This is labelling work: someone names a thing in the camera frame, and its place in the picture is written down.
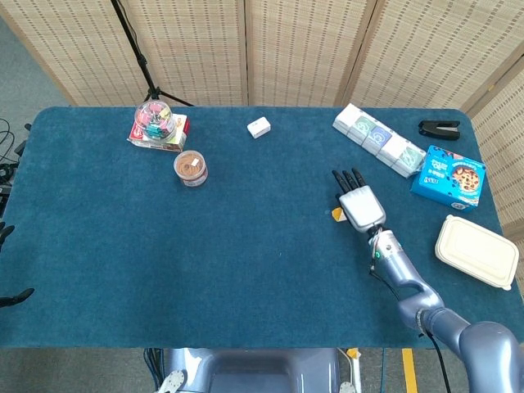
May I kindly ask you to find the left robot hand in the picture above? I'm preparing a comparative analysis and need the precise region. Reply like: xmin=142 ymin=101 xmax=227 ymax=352
xmin=0 ymin=223 xmax=36 ymax=309

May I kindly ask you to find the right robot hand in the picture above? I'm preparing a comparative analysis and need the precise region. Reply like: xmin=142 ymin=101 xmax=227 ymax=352
xmin=332 ymin=167 xmax=387 ymax=233

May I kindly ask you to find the blue cookie box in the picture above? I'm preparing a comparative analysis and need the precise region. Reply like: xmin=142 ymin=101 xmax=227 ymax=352
xmin=409 ymin=144 xmax=487 ymax=213

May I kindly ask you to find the white takeout container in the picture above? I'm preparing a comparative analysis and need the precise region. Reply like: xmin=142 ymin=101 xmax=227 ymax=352
xmin=434 ymin=214 xmax=520 ymax=291

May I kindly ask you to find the small white box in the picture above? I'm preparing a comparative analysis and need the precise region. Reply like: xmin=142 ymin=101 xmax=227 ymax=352
xmin=246 ymin=116 xmax=272 ymax=140

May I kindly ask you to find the flat red and white box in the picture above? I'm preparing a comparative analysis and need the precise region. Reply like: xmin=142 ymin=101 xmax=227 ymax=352
xmin=126 ymin=113 xmax=192 ymax=153

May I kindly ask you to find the wrapped bundle of tissue packs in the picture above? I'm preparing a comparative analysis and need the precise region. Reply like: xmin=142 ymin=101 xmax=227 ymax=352
xmin=332 ymin=102 xmax=427 ymax=178

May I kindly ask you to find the black stapler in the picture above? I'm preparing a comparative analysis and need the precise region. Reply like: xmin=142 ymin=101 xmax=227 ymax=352
xmin=417 ymin=119 xmax=462 ymax=141

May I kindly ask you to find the blue velvet table mat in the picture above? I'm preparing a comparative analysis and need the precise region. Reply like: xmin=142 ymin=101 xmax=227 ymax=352
xmin=0 ymin=106 xmax=511 ymax=350

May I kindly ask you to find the woven bamboo folding screen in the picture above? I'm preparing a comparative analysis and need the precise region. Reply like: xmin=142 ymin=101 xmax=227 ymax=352
xmin=0 ymin=0 xmax=524 ymax=238

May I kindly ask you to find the amber jar of rubber bands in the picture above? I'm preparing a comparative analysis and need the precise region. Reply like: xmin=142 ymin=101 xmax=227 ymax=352
xmin=173 ymin=150 xmax=210 ymax=189

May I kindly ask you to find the robot torso base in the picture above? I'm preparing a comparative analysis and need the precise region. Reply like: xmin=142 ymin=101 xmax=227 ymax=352
xmin=156 ymin=347 xmax=362 ymax=393

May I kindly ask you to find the clear jar of binder clips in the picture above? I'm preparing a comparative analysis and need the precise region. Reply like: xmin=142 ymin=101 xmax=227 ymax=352
xmin=133 ymin=99 xmax=177 ymax=142

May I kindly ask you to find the black tripod stand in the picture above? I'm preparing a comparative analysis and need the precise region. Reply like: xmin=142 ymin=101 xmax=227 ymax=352
xmin=109 ymin=0 xmax=195 ymax=108

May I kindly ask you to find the black cable bundle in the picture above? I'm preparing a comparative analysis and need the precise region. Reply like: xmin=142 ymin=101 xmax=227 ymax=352
xmin=0 ymin=117 xmax=33 ymax=218

